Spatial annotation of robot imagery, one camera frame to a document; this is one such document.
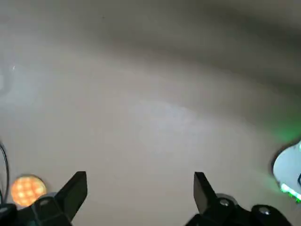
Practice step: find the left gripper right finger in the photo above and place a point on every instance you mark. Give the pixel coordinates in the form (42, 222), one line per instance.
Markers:
(204, 195)

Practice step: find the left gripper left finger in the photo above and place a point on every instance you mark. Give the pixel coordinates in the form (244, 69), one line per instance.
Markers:
(70, 197)

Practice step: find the round orange checkered bread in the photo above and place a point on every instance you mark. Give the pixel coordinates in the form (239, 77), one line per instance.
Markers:
(26, 188)

